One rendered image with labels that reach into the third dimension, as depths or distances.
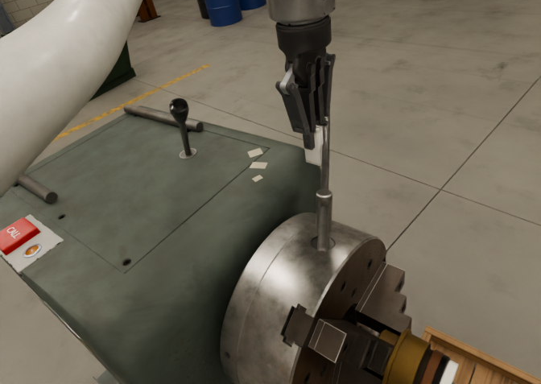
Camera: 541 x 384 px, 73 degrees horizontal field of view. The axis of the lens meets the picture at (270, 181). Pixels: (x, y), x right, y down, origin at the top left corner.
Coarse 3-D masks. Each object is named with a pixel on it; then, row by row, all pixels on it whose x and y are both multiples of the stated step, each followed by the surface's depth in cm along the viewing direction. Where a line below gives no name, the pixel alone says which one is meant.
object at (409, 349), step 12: (384, 336) 54; (396, 336) 54; (408, 336) 53; (396, 348) 50; (408, 348) 51; (420, 348) 50; (396, 360) 50; (408, 360) 50; (420, 360) 49; (432, 360) 49; (444, 360) 49; (396, 372) 50; (408, 372) 49; (420, 372) 49; (432, 372) 48
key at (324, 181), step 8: (328, 120) 65; (328, 128) 64; (328, 136) 62; (328, 144) 61; (328, 152) 59; (328, 160) 58; (328, 168) 57; (328, 176) 56; (320, 184) 54; (320, 208) 49; (320, 216) 47; (320, 224) 46; (320, 232) 44; (320, 240) 43; (320, 248) 41; (320, 256) 42
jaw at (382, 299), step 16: (384, 272) 62; (400, 272) 62; (368, 288) 61; (384, 288) 60; (400, 288) 63; (368, 304) 59; (384, 304) 58; (400, 304) 58; (368, 320) 59; (384, 320) 56; (400, 320) 56
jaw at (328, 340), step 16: (304, 320) 47; (320, 320) 47; (336, 320) 51; (288, 336) 47; (304, 336) 46; (320, 336) 47; (336, 336) 46; (352, 336) 47; (368, 336) 50; (320, 352) 46; (336, 352) 45; (352, 352) 48; (368, 352) 49; (384, 352) 49; (384, 368) 49
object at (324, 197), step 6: (318, 192) 49; (324, 192) 49; (330, 192) 49; (318, 198) 49; (324, 198) 48; (330, 198) 49; (318, 204) 49; (324, 204) 49; (330, 204) 49; (318, 210) 50; (330, 210) 50; (318, 216) 50; (330, 216) 50; (318, 222) 51; (330, 222) 51; (330, 228) 51
